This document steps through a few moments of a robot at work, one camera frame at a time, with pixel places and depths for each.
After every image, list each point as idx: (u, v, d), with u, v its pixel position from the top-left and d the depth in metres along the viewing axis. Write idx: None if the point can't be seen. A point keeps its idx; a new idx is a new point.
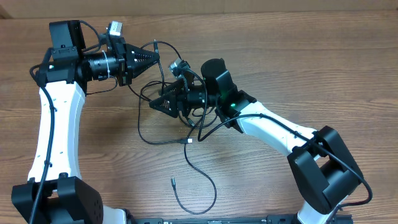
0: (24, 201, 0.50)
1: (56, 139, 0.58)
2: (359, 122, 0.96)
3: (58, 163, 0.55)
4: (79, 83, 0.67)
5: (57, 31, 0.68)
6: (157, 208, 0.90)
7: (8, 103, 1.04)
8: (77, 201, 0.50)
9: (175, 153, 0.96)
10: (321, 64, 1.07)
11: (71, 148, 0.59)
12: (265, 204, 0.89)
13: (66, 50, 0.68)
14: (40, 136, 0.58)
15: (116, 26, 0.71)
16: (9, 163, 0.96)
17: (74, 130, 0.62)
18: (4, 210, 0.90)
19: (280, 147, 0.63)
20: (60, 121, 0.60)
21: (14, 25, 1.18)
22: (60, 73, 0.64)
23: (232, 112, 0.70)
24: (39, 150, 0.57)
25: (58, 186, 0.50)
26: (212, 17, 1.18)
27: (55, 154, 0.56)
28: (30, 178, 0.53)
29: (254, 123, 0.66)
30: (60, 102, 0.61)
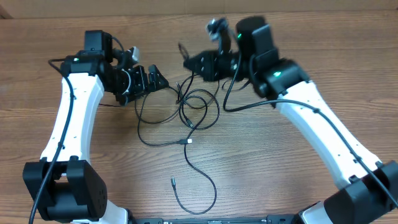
0: (33, 181, 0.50)
1: (72, 126, 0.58)
2: (359, 122, 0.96)
3: (71, 147, 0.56)
4: (101, 81, 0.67)
5: (91, 37, 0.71)
6: (157, 206, 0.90)
7: (9, 103, 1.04)
8: (83, 186, 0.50)
9: (175, 153, 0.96)
10: (320, 64, 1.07)
11: (84, 136, 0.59)
12: (265, 204, 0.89)
13: (95, 53, 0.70)
14: (57, 121, 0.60)
15: (136, 52, 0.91)
16: (9, 163, 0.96)
17: (89, 119, 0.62)
18: (3, 210, 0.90)
19: (329, 159, 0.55)
20: (78, 109, 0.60)
21: (13, 25, 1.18)
22: (83, 66, 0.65)
23: (275, 89, 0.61)
24: (55, 133, 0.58)
25: (67, 168, 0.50)
26: (212, 17, 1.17)
27: (69, 139, 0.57)
28: (43, 157, 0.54)
29: (302, 117, 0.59)
30: (79, 92, 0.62)
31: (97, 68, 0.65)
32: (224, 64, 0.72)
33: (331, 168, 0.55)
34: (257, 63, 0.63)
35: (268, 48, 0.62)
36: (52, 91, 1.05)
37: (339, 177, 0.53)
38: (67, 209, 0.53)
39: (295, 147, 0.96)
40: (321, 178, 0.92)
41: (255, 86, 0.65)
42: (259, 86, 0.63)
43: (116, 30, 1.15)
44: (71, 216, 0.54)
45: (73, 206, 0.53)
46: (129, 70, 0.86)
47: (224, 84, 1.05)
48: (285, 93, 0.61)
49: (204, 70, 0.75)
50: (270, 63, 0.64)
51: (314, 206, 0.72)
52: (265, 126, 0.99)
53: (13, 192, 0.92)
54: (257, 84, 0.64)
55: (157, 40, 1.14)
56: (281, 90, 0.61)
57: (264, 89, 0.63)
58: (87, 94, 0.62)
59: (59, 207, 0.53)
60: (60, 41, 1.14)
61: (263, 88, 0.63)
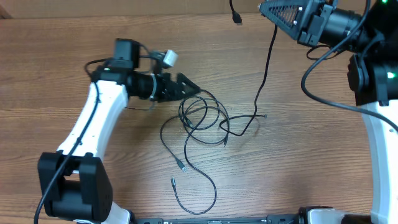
0: (45, 170, 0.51)
1: (92, 126, 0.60)
2: (359, 122, 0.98)
3: (88, 144, 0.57)
4: (126, 91, 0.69)
5: (120, 45, 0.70)
6: (158, 205, 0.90)
7: (8, 103, 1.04)
8: (93, 183, 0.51)
9: (175, 153, 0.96)
10: (321, 64, 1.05)
11: (102, 137, 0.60)
12: (265, 204, 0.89)
13: (123, 62, 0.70)
14: (78, 120, 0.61)
15: (170, 56, 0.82)
16: (10, 163, 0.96)
17: (109, 122, 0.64)
18: (4, 210, 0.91)
19: (385, 196, 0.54)
20: (100, 112, 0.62)
21: (13, 25, 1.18)
22: (114, 75, 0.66)
23: (377, 93, 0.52)
24: (74, 130, 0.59)
25: (81, 163, 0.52)
26: (212, 17, 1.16)
27: (88, 137, 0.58)
28: (60, 150, 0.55)
29: (385, 139, 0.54)
30: (106, 98, 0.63)
31: (125, 78, 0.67)
32: (337, 24, 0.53)
33: (379, 200, 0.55)
34: (377, 48, 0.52)
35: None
36: (52, 92, 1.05)
37: (383, 216, 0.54)
38: (71, 208, 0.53)
39: (295, 147, 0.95)
40: (322, 178, 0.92)
41: (353, 67, 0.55)
42: (359, 75, 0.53)
43: (116, 31, 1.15)
44: (74, 215, 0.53)
45: (78, 206, 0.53)
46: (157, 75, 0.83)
47: (224, 84, 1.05)
48: (382, 104, 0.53)
49: (301, 13, 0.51)
50: (388, 57, 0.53)
51: (324, 209, 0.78)
52: (265, 126, 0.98)
53: (13, 192, 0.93)
54: (358, 72, 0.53)
55: (157, 40, 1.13)
56: (382, 98, 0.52)
57: (363, 81, 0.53)
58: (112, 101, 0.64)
59: (64, 204, 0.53)
60: (60, 41, 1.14)
61: (362, 80, 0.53)
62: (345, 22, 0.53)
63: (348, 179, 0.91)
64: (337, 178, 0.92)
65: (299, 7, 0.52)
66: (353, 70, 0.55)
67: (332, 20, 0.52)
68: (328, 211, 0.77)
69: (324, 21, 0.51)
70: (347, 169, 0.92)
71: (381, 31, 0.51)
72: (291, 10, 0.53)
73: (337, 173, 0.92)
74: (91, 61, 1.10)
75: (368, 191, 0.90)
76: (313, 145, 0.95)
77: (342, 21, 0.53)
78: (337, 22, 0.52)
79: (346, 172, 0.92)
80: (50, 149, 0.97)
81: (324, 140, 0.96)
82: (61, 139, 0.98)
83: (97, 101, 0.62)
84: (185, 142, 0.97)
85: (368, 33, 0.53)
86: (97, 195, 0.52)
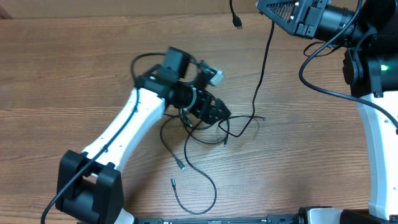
0: (69, 166, 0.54)
1: (122, 134, 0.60)
2: (359, 122, 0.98)
3: (114, 154, 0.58)
4: (164, 104, 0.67)
5: (172, 54, 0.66)
6: (158, 205, 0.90)
7: (8, 103, 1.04)
8: (106, 194, 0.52)
9: (175, 153, 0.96)
10: (321, 64, 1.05)
11: (128, 149, 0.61)
12: (265, 204, 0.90)
13: (170, 73, 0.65)
14: (113, 124, 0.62)
15: (218, 79, 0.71)
16: (10, 163, 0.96)
17: (139, 133, 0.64)
18: (4, 210, 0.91)
19: (381, 186, 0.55)
20: (133, 122, 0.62)
21: (13, 25, 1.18)
22: (157, 86, 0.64)
23: (371, 85, 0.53)
24: (106, 134, 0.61)
25: (101, 170, 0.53)
26: (212, 17, 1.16)
27: (114, 147, 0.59)
28: (85, 152, 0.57)
29: (382, 129, 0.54)
30: (142, 108, 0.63)
31: (166, 93, 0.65)
32: (332, 19, 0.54)
33: (375, 190, 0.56)
34: (370, 41, 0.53)
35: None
36: (52, 92, 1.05)
37: (380, 206, 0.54)
38: (81, 209, 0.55)
39: (295, 147, 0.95)
40: (321, 178, 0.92)
41: (347, 61, 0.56)
42: (353, 68, 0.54)
43: (116, 31, 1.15)
44: (81, 216, 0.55)
45: (86, 210, 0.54)
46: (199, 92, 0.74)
47: (224, 84, 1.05)
48: (377, 96, 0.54)
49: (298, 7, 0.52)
50: (381, 50, 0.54)
51: (324, 208, 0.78)
52: (265, 126, 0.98)
53: (13, 192, 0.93)
54: (353, 65, 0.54)
55: (157, 40, 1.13)
56: (376, 89, 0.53)
57: (357, 74, 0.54)
58: (148, 114, 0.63)
59: (75, 204, 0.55)
60: (60, 42, 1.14)
61: (357, 73, 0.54)
62: (339, 18, 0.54)
63: (348, 179, 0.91)
64: (337, 178, 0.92)
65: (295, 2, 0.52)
66: (348, 63, 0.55)
67: (326, 15, 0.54)
68: (327, 209, 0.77)
69: (320, 14, 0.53)
70: (347, 169, 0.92)
71: (373, 25, 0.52)
72: (288, 7, 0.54)
73: (337, 173, 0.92)
74: (91, 61, 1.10)
75: (368, 191, 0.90)
76: (313, 145, 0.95)
77: (336, 17, 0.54)
78: (331, 18, 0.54)
79: (346, 172, 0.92)
80: (50, 150, 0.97)
81: (323, 140, 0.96)
82: (61, 139, 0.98)
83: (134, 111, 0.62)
84: (185, 142, 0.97)
85: (362, 28, 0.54)
86: (107, 206, 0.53)
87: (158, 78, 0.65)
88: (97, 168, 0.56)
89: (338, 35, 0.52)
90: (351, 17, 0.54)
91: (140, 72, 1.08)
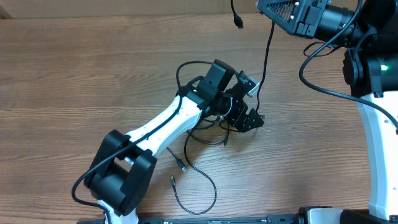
0: (111, 144, 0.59)
1: (162, 129, 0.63)
2: (359, 122, 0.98)
3: (152, 142, 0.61)
4: (199, 116, 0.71)
5: (215, 68, 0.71)
6: (158, 206, 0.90)
7: (8, 103, 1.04)
8: (139, 177, 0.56)
9: (175, 153, 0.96)
10: (321, 64, 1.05)
11: (163, 145, 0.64)
12: (265, 204, 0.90)
13: (211, 87, 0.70)
14: (156, 119, 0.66)
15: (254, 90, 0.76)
16: (10, 163, 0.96)
17: (174, 136, 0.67)
18: (4, 210, 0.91)
19: (381, 186, 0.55)
20: (173, 121, 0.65)
21: (13, 25, 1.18)
22: (197, 98, 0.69)
23: (371, 85, 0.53)
24: (149, 125, 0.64)
25: (141, 154, 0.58)
26: (212, 17, 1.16)
27: (155, 137, 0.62)
28: (128, 134, 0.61)
29: (382, 129, 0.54)
30: (183, 112, 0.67)
31: (205, 106, 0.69)
32: (333, 18, 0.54)
33: (375, 190, 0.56)
34: (370, 41, 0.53)
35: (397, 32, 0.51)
36: (52, 92, 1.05)
37: (380, 207, 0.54)
38: (110, 187, 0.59)
39: (295, 147, 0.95)
40: (321, 178, 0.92)
41: (347, 61, 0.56)
42: (353, 68, 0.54)
43: (116, 30, 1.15)
44: (106, 195, 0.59)
45: (114, 190, 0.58)
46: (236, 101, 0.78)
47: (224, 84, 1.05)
48: (377, 96, 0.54)
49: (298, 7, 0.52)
50: (381, 50, 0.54)
51: (324, 208, 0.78)
52: (265, 126, 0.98)
53: (13, 192, 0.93)
54: (353, 65, 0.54)
55: (157, 40, 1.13)
56: (376, 89, 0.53)
57: (357, 74, 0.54)
58: (186, 118, 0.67)
59: (105, 180, 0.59)
60: (60, 42, 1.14)
61: (357, 73, 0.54)
62: (338, 18, 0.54)
63: (348, 179, 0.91)
64: (337, 178, 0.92)
65: (296, 2, 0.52)
66: (348, 63, 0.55)
67: (326, 14, 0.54)
68: (327, 210, 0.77)
69: (320, 12, 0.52)
70: (347, 169, 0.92)
71: (372, 25, 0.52)
72: (288, 7, 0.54)
73: (337, 173, 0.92)
74: (91, 61, 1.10)
75: (368, 191, 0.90)
76: (313, 145, 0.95)
77: (336, 17, 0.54)
78: (330, 18, 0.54)
79: (346, 172, 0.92)
80: (50, 150, 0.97)
81: (323, 140, 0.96)
82: (61, 139, 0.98)
83: (175, 112, 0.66)
84: (184, 142, 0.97)
85: (362, 28, 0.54)
86: (135, 190, 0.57)
87: (199, 90, 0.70)
88: (133, 153, 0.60)
89: (339, 35, 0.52)
90: (351, 17, 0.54)
91: (140, 72, 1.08)
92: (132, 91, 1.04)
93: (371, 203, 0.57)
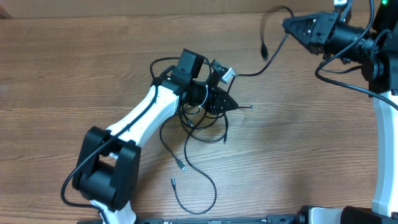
0: (92, 140, 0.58)
1: (142, 119, 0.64)
2: (359, 122, 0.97)
3: (134, 134, 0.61)
4: (178, 103, 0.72)
5: (186, 56, 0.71)
6: (158, 205, 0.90)
7: (8, 103, 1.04)
8: (125, 168, 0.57)
9: (175, 153, 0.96)
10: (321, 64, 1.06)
11: (145, 135, 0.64)
12: (265, 203, 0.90)
13: (183, 74, 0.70)
14: (135, 110, 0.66)
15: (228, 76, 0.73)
16: (10, 163, 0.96)
17: (155, 124, 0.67)
18: (4, 210, 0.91)
19: (388, 182, 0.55)
20: (152, 110, 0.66)
21: (13, 25, 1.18)
22: (173, 86, 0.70)
23: (390, 82, 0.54)
24: (128, 117, 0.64)
25: (124, 145, 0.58)
26: (212, 17, 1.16)
27: (137, 127, 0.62)
28: (108, 130, 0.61)
29: (395, 127, 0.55)
30: (161, 101, 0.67)
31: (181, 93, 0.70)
32: (346, 33, 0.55)
33: (381, 187, 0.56)
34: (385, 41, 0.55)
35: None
36: (52, 92, 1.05)
37: (383, 203, 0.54)
38: (98, 184, 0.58)
39: (295, 147, 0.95)
40: (322, 178, 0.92)
41: (367, 61, 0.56)
42: (374, 66, 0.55)
43: (116, 30, 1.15)
44: (96, 193, 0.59)
45: (103, 185, 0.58)
46: (212, 90, 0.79)
47: (224, 85, 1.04)
48: (394, 93, 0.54)
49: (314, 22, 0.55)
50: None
51: (326, 207, 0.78)
52: (265, 126, 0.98)
53: (13, 192, 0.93)
54: (374, 62, 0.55)
55: (157, 40, 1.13)
56: (395, 86, 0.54)
57: (377, 71, 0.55)
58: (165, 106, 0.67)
59: (93, 178, 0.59)
60: (60, 42, 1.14)
61: (377, 70, 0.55)
62: (351, 34, 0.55)
63: (348, 179, 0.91)
64: (337, 178, 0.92)
65: (313, 19, 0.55)
66: (367, 63, 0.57)
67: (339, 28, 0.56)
68: (329, 208, 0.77)
69: (333, 23, 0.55)
70: (347, 169, 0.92)
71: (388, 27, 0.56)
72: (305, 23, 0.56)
73: (337, 173, 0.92)
74: (91, 61, 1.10)
75: (368, 191, 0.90)
76: (313, 145, 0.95)
77: (349, 33, 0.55)
78: (344, 32, 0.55)
79: (346, 172, 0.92)
80: (50, 150, 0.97)
81: (323, 140, 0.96)
82: (61, 139, 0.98)
83: (153, 101, 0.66)
84: (185, 142, 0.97)
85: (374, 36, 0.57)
86: (125, 182, 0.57)
87: (173, 78, 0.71)
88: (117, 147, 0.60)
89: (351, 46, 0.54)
90: (362, 31, 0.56)
91: (140, 72, 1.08)
92: (132, 91, 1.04)
93: (375, 200, 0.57)
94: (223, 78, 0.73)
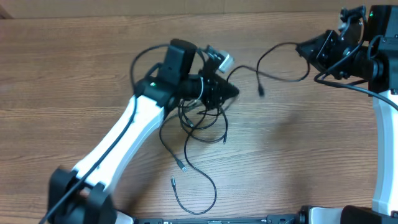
0: (58, 185, 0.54)
1: (115, 149, 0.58)
2: (359, 122, 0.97)
3: (105, 171, 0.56)
4: (166, 112, 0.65)
5: (172, 53, 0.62)
6: (158, 205, 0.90)
7: (8, 103, 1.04)
8: (94, 216, 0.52)
9: (176, 153, 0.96)
10: None
11: (122, 164, 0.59)
12: (265, 204, 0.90)
13: (172, 73, 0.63)
14: (111, 132, 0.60)
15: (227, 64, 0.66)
16: (10, 163, 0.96)
17: (136, 145, 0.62)
18: (4, 210, 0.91)
19: (387, 181, 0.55)
20: (129, 133, 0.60)
21: (13, 25, 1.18)
22: (158, 92, 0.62)
23: (390, 80, 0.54)
24: (99, 148, 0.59)
25: (91, 192, 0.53)
26: (212, 17, 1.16)
27: (107, 164, 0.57)
28: (76, 170, 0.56)
29: (394, 126, 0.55)
30: (140, 119, 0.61)
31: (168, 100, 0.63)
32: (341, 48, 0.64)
33: (380, 185, 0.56)
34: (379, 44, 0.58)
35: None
36: (52, 92, 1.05)
37: (382, 201, 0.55)
38: None
39: (295, 147, 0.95)
40: (322, 178, 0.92)
41: (367, 63, 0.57)
42: (374, 65, 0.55)
43: (116, 30, 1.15)
44: None
45: None
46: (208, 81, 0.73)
47: None
48: (393, 93, 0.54)
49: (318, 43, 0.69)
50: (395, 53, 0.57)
51: (326, 207, 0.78)
52: (265, 126, 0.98)
53: (13, 192, 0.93)
54: (373, 61, 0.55)
55: (157, 40, 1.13)
56: (394, 86, 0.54)
57: (377, 70, 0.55)
58: (145, 124, 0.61)
59: None
60: (60, 42, 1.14)
61: (377, 70, 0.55)
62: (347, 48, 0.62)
63: (347, 179, 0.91)
64: (337, 178, 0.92)
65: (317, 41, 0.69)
66: (366, 64, 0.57)
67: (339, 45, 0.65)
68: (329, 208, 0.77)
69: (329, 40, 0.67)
70: (347, 169, 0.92)
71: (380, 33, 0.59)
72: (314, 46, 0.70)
73: (338, 173, 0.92)
74: (91, 61, 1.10)
75: (368, 191, 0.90)
76: (313, 145, 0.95)
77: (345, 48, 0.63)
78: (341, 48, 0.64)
79: (346, 172, 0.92)
80: (50, 149, 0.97)
81: (323, 140, 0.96)
82: (61, 139, 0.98)
83: (130, 121, 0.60)
84: (185, 142, 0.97)
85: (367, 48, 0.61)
86: None
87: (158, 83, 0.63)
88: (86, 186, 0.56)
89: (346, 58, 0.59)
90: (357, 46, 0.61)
91: (140, 72, 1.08)
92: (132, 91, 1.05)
93: (374, 198, 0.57)
94: (220, 66, 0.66)
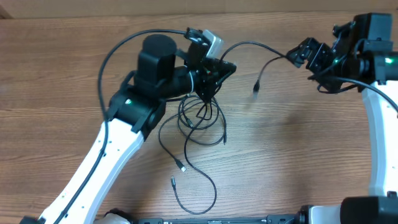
0: None
1: (86, 189, 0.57)
2: (359, 122, 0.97)
3: (75, 216, 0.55)
4: (146, 129, 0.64)
5: (143, 62, 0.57)
6: (158, 205, 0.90)
7: (8, 103, 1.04)
8: None
9: (176, 153, 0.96)
10: None
11: (94, 203, 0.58)
12: (265, 204, 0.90)
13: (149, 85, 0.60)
14: (80, 169, 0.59)
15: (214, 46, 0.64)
16: (10, 163, 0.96)
17: (109, 182, 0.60)
18: (3, 210, 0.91)
19: (380, 166, 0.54)
20: (99, 169, 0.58)
21: (13, 25, 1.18)
22: (134, 111, 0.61)
23: (375, 73, 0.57)
24: (68, 189, 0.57)
25: None
26: (212, 17, 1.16)
27: (76, 208, 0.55)
28: (42, 218, 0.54)
29: (382, 112, 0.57)
30: (112, 150, 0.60)
31: (146, 120, 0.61)
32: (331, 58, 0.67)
33: (375, 172, 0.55)
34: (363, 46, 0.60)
35: (383, 37, 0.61)
36: (52, 92, 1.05)
37: (378, 185, 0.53)
38: None
39: (295, 147, 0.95)
40: (322, 178, 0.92)
41: (353, 63, 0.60)
42: (360, 63, 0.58)
43: (116, 30, 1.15)
44: None
45: None
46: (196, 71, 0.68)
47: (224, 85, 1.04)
48: (380, 83, 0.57)
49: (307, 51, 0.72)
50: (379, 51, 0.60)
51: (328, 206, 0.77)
52: (265, 126, 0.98)
53: (13, 192, 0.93)
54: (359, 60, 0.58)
55: None
56: (380, 78, 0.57)
57: (364, 67, 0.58)
58: (119, 155, 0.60)
59: None
60: (60, 42, 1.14)
61: (364, 66, 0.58)
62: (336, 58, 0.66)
63: (347, 179, 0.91)
64: (337, 178, 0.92)
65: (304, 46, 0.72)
66: (353, 63, 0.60)
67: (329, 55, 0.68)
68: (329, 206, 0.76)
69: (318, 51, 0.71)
70: (347, 169, 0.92)
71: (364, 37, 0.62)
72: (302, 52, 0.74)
73: (337, 173, 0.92)
74: (91, 61, 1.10)
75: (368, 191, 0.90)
76: (313, 145, 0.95)
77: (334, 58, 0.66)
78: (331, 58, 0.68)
79: (346, 172, 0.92)
80: (50, 149, 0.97)
81: (324, 140, 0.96)
82: (61, 139, 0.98)
83: (101, 154, 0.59)
84: (185, 142, 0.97)
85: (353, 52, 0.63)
86: None
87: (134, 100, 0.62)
88: None
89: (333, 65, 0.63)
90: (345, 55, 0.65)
91: None
92: None
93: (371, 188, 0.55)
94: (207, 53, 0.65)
